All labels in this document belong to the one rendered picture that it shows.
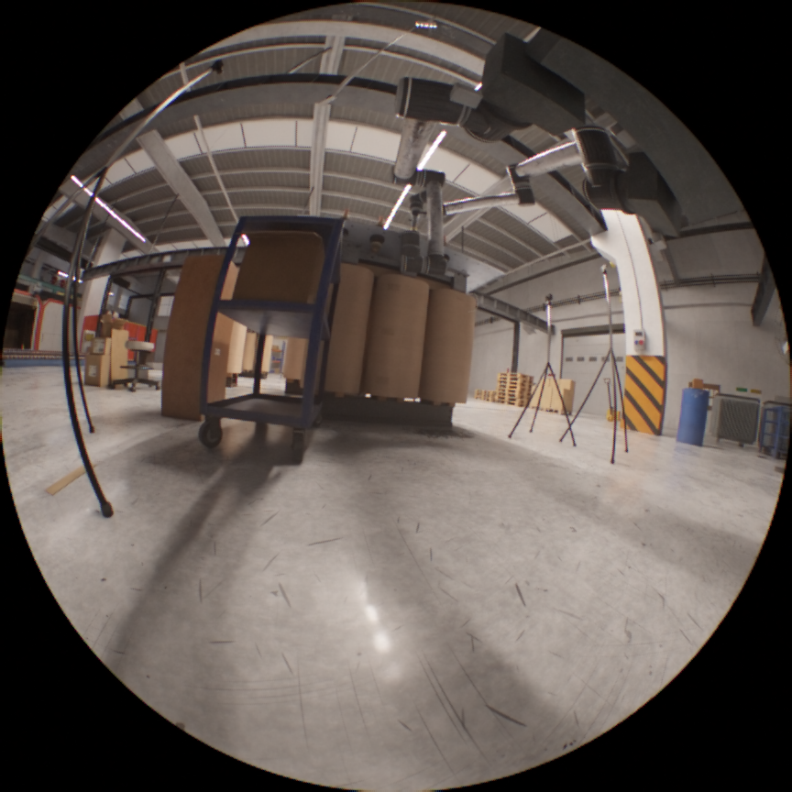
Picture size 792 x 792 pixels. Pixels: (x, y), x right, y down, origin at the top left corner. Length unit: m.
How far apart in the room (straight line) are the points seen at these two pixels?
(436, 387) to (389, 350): 0.45
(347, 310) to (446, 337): 0.74
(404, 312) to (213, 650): 1.73
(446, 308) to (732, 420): 8.04
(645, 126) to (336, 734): 1.25
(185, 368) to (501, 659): 1.53
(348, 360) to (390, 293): 0.55
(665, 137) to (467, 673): 1.23
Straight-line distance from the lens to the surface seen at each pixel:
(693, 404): 4.88
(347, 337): 1.54
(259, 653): 0.34
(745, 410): 8.56
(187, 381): 1.43
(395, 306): 1.65
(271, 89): 5.21
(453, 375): 1.78
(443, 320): 1.81
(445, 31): 6.51
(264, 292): 0.90
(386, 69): 10.16
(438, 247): 1.52
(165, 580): 0.45
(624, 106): 0.93
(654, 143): 1.03
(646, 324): 5.75
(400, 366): 1.60
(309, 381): 0.79
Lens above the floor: 0.31
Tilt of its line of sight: 3 degrees down
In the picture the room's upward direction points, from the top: 7 degrees clockwise
